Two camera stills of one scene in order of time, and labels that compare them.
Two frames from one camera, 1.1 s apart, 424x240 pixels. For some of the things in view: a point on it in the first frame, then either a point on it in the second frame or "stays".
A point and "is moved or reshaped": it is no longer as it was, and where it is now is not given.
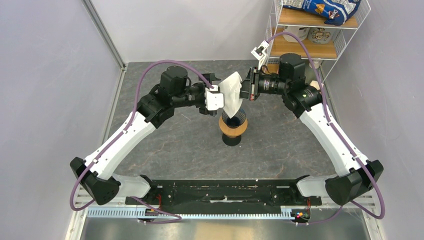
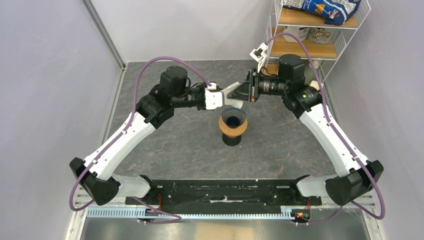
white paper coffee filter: (230, 87) is moved or reshaped
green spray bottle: (316, 63) stays
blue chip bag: (338, 12) stays
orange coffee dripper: (232, 136) stays
